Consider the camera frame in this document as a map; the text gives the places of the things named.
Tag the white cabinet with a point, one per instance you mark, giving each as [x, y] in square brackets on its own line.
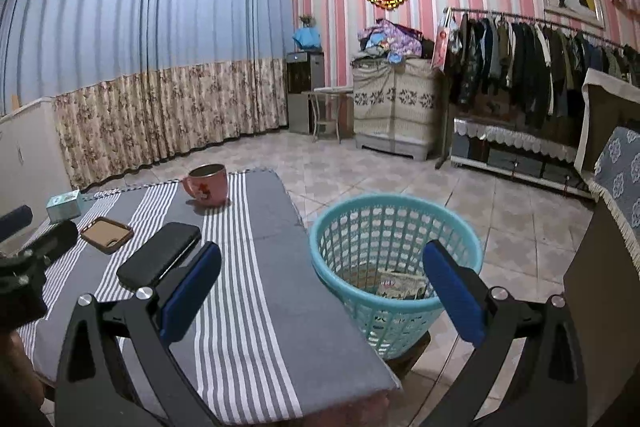
[31, 161]

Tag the teal plastic basket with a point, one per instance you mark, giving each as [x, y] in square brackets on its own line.
[354, 240]

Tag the blue covered plant pot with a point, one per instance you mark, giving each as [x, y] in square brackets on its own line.
[307, 37]

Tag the pink metal mug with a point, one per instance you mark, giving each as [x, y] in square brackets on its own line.
[207, 185]

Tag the teal tissue box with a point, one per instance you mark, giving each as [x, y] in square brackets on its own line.
[63, 207]

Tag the pile of clothes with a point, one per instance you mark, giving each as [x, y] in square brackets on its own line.
[392, 42]

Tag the clothes rack with garments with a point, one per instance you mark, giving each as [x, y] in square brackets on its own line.
[517, 81]

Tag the printed snack wrapper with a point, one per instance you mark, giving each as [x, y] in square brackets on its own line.
[401, 286]

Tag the grey water dispenser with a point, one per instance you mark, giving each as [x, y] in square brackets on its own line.
[304, 73]

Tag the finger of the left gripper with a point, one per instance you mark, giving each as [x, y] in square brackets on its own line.
[15, 221]
[53, 244]

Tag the blue floral curtain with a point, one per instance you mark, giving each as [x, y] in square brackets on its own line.
[135, 82]

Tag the cloth covered cabinet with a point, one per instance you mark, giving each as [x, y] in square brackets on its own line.
[397, 108]

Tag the covered television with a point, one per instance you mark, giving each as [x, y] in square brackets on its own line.
[609, 103]

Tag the blue floral sofa cover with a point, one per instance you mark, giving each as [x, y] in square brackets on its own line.
[616, 179]

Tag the brown wooden tray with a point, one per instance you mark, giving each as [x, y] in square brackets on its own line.
[106, 235]

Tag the black notebook case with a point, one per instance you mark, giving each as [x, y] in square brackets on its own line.
[156, 256]

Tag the low bench with lace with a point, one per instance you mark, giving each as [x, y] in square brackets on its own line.
[516, 155]

